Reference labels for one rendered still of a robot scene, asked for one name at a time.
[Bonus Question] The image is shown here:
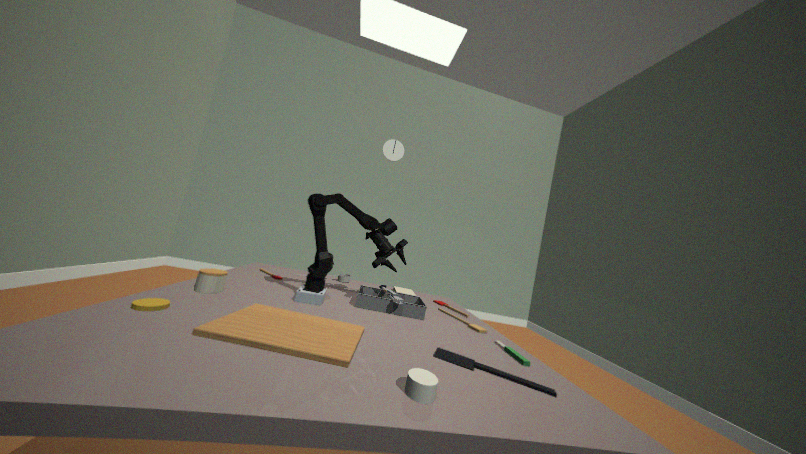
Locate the yellow flat round disc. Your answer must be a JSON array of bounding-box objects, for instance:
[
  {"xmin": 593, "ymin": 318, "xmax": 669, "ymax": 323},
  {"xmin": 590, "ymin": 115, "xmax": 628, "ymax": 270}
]
[{"xmin": 130, "ymin": 298, "xmax": 171, "ymax": 311}]

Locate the cream flat rectangular block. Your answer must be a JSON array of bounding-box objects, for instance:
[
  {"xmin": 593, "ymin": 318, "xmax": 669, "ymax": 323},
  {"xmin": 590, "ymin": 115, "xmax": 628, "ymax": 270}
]
[{"xmin": 393, "ymin": 286, "xmax": 416, "ymax": 296}]

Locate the dark grey cylinder with white top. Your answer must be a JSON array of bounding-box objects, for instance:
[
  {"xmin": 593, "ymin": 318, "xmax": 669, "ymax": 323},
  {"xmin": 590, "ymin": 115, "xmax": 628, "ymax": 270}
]
[{"xmin": 405, "ymin": 368, "xmax": 438, "ymax": 404}]

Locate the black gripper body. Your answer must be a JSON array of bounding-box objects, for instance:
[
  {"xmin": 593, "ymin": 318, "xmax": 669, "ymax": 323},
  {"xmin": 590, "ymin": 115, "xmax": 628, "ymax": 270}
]
[{"xmin": 372, "ymin": 237, "xmax": 408, "ymax": 269}]

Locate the grey roasting tin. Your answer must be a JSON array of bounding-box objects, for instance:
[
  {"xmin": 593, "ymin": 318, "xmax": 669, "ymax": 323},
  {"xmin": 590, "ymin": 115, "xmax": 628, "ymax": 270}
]
[{"xmin": 355, "ymin": 285, "xmax": 427, "ymax": 320}]

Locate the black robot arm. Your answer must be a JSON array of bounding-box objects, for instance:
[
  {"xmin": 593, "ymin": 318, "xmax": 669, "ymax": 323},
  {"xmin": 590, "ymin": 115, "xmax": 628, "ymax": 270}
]
[{"xmin": 303, "ymin": 194, "xmax": 397, "ymax": 293}]

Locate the wooden board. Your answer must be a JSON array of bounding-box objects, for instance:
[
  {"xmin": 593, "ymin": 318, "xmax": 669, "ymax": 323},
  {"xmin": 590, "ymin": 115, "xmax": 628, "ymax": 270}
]
[{"xmin": 192, "ymin": 304, "xmax": 365, "ymax": 368}]

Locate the grey cylinder with tan lid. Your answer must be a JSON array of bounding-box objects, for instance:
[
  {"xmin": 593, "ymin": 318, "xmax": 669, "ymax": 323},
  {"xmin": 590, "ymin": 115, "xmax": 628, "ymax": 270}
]
[{"xmin": 194, "ymin": 268, "xmax": 227, "ymax": 294}]

